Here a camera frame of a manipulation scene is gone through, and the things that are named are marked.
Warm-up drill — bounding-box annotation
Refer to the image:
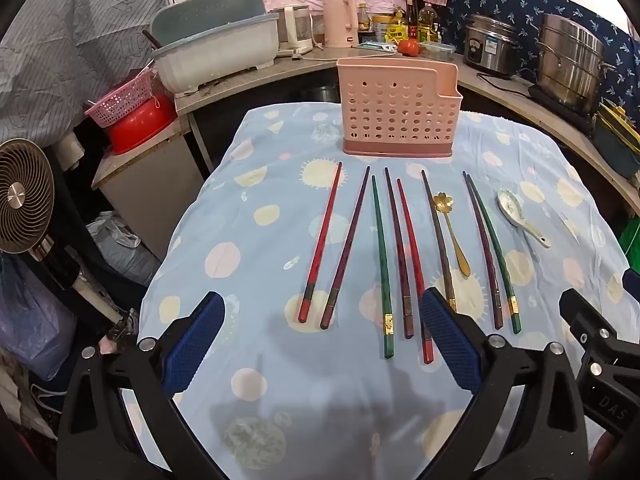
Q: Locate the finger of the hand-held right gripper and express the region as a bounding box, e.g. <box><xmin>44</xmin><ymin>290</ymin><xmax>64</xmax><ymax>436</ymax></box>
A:
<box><xmin>559</xmin><ymin>288</ymin><xmax>640</xmax><ymax>441</ymax></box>

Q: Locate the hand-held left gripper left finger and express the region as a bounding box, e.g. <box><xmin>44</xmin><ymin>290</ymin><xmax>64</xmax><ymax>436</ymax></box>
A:
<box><xmin>56</xmin><ymin>291</ymin><xmax>226</xmax><ymax>480</ymax></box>

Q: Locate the black induction cooktop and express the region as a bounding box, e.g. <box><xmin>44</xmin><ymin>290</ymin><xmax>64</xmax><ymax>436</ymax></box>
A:
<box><xmin>529</xmin><ymin>85</ymin><xmax>596</xmax><ymax>133</ymax></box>

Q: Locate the green chopstick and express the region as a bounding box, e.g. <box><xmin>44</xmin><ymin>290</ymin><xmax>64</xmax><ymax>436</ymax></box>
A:
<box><xmin>466</xmin><ymin>175</ymin><xmax>522</xmax><ymax>335</ymax></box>
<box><xmin>371</xmin><ymin>175</ymin><xmax>396</xmax><ymax>359</ymax></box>

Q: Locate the white ceramic spoon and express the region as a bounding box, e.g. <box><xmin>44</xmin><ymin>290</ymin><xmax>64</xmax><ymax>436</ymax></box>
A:
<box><xmin>496</xmin><ymin>188</ymin><xmax>552</xmax><ymax>249</ymax></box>

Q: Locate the round electric fan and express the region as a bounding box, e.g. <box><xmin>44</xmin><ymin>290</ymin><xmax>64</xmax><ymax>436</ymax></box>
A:
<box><xmin>0</xmin><ymin>138</ymin><xmax>81</xmax><ymax>286</ymax></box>

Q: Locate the red plastic basin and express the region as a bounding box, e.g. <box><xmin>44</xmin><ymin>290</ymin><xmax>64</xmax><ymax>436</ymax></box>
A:
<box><xmin>106</xmin><ymin>92</ymin><xmax>178</xmax><ymax>156</ymax></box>

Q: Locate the pale metal can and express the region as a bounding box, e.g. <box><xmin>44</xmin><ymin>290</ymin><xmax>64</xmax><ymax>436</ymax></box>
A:
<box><xmin>372</xmin><ymin>15</ymin><xmax>397</xmax><ymax>43</ymax></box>

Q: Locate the pink plastic basket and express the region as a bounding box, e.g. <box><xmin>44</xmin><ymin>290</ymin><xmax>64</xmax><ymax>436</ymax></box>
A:
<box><xmin>86</xmin><ymin>71</ymin><xmax>156</xmax><ymax>128</ymax></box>

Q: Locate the steel steamer pot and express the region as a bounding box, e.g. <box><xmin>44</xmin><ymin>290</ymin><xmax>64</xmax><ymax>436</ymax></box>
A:
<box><xmin>535</xmin><ymin>13</ymin><xmax>617</xmax><ymax>116</ymax></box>

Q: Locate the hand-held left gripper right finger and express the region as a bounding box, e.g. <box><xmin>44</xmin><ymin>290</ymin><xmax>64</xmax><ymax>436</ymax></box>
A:
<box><xmin>419</xmin><ymin>286</ymin><xmax>592</xmax><ymax>480</ymax></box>

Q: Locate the silver rice cooker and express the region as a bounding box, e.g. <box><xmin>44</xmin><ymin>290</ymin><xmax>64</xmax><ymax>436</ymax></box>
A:
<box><xmin>465</xmin><ymin>14</ymin><xmax>523</xmax><ymax>78</ymax></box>

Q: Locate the dark purple chopstick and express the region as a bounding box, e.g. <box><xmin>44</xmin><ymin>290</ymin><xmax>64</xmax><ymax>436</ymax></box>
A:
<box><xmin>384</xmin><ymin>167</ymin><xmax>415</xmax><ymax>339</ymax></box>
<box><xmin>320</xmin><ymin>166</ymin><xmax>371</xmax><ymax>331</ymax></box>

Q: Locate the dark maroon chopstick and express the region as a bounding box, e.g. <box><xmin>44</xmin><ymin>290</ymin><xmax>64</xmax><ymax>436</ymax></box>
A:
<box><xmin>462</xmin><ymin>171</ymin><xmax>504</xmax><ymax>331</ymax></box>

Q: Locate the red chopstick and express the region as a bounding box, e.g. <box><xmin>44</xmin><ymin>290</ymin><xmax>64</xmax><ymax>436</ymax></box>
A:
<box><xmin>396</xmin><ymin>178</ymin><xmax>435</xmax><ymax>365</ymax></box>
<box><xmin>298</xmin><ymin>161</ymin><xmax>344</xmax><ymax>324</ymax></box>

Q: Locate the blue plastic bag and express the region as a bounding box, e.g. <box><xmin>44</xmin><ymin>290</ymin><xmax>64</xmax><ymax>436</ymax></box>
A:
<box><xmin>0</xmin><ymin>255</ymin><xmax>76</xmax><ymax>381</ymax></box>

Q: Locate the blue leaf print cloth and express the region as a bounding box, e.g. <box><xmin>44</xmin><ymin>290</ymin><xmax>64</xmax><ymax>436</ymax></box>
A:
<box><xmin>442</xmin><ymin>0</ymin><xmax>640</xmax><ymax>126</ymax></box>

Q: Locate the blue dotted tablecloth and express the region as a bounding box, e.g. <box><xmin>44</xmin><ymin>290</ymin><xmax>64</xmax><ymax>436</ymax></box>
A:
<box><xmin>137</xmin><ymin>105</ymin><xmax>631</xmax><ymax>480</ymax></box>

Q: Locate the grey plastic bag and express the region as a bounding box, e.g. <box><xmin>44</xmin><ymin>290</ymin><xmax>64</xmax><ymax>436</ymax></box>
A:
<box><xmin>85</xmin><ymin>210</ymin><xmax>161</xmax><ymax>286</ymax></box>

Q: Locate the white electric appliance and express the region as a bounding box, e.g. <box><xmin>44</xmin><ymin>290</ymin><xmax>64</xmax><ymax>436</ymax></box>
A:
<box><xmin>272</xmin><ymin>4</ymin><xmax>315</xmax><ymax>58</ymax></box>

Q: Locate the dark brown chopstick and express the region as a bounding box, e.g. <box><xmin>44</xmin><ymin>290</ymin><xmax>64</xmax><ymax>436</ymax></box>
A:
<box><xmin>421</xmin><ymin>170</ymin><xmax>457</xmax><ymax>311</ymax></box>

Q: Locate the grey-blue dish drainer bin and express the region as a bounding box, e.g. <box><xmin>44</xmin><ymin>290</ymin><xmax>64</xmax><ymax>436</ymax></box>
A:
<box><xmin>150</xmin><ymin>0</ymin><xmax>281</xmax><ymax>93</ymax></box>

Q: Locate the clear food container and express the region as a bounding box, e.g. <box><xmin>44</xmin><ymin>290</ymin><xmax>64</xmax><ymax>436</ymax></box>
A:
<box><xmin>420</xmin><ymin>41</ymin><xmax>457</xmax><ymax>59</ymax></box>

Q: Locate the gold flower spoon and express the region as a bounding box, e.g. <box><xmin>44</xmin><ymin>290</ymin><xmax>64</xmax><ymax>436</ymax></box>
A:
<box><xmin>432</xmin><ymin>191</ymin><xmax>472</xmax><ymax>279</ymax></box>

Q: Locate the curved stone countertop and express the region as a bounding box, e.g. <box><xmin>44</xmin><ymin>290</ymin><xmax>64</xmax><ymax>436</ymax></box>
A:
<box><xmin>174</xmin><ymin>42</ymin><xmax>640</xmax><ymax>211</ymax></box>

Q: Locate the steel pot under counter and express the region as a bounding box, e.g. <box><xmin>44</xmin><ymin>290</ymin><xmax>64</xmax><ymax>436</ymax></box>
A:
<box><xmin>302</xmin><ymin>85</ymin><xmax>337</xmax><ymax>104</ymax></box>

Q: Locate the pink perforated utensil holder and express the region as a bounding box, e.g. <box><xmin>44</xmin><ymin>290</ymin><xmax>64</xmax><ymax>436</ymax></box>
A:
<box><xmin>336</xmin><ymin>57</ymin><xmax>460</xmax><ymax>157</ymax></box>

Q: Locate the pink electric kettle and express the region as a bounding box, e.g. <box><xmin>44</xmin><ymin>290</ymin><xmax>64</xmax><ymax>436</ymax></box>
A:
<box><xmin>322</xmin><ymin>0</ymin><xmax>360</xmax><ymax>48</ymax></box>

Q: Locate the white side cabinet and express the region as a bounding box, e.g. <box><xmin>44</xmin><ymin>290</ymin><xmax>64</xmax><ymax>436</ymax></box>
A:
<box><xmin>92</xmin><ymin>130</ymin><xmax>211</xmax><ymax>261</ymax></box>

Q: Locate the yellow cooking oil bottle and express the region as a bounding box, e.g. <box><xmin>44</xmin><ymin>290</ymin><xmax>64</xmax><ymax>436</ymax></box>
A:
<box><xmin>417</xmin><ymin>4</ymin><xmax>440</xmax><ymax>43</ymax></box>

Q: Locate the green bag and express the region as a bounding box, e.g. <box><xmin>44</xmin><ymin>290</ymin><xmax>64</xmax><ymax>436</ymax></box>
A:
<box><xmin>620</xmin><ymin>215</ymin><xmax>640</xmax><ymax>271</ymax></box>

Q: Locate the grey patterned cloth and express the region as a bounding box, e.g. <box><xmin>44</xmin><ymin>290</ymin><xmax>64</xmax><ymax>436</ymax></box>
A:
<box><xmin>0</xmin><ymin>0</ymin><xmax>173</xmax><ymax>151</ymax></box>

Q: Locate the printed glossy bag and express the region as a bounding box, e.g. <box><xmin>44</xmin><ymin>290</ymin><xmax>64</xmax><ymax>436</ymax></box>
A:
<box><xmin>100</xmin><ymin>307</ymin><xmax>141</xmax><ymax>356</ymax></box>

